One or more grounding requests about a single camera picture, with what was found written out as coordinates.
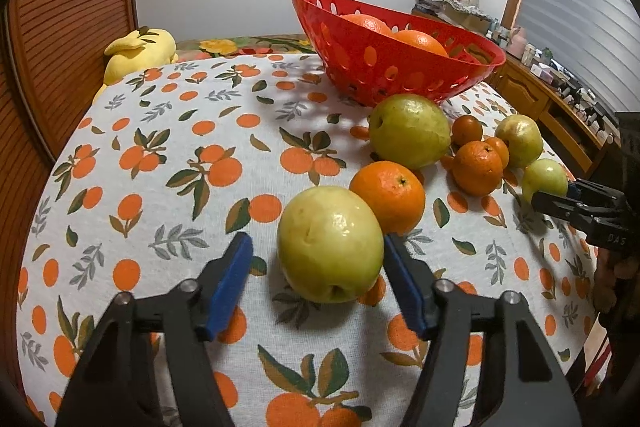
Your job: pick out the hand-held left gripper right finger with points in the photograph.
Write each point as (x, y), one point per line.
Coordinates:
(404, 284)

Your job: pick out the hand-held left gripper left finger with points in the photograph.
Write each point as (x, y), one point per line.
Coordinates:
(231, 282)

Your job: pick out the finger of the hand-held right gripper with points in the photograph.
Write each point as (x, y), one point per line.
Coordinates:
(560, 204)
(575, 189)

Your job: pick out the small green fruit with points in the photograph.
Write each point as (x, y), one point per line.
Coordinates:
(544, 177)

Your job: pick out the green fruit with reddish blush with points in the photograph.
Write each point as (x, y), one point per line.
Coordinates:
(520, 139)

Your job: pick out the large yellow-green pear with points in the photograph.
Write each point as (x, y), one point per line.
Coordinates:
(330, 244)

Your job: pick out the medium tangerine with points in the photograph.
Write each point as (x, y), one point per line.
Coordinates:
(477, 169)

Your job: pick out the small dark tangerine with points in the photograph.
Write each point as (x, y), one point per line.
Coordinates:
(467, 129)

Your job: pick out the large green pear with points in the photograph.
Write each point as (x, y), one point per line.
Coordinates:
(410, 132)

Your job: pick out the red perforated plastic bowl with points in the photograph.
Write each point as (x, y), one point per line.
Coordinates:
(305, 14)

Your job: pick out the person's right hand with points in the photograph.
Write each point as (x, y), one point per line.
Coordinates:
(606, 282)

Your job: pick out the orange print tablecloth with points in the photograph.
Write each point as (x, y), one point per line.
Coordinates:
(165, 217)

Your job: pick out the wooden cabinet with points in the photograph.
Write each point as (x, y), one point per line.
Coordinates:
(525, 92)

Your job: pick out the cluster of small bottles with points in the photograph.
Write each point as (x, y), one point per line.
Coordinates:
(545, 67)

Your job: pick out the large orange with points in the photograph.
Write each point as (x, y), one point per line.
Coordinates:
(367, 24)
(422, 42)

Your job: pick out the floral blanket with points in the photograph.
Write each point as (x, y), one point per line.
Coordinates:
(220, 46)

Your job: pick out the yellow plush toy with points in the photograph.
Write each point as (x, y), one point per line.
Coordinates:
(140, 54)

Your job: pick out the wooden louvered wardrobe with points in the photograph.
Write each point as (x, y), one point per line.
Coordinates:
(65, 32)

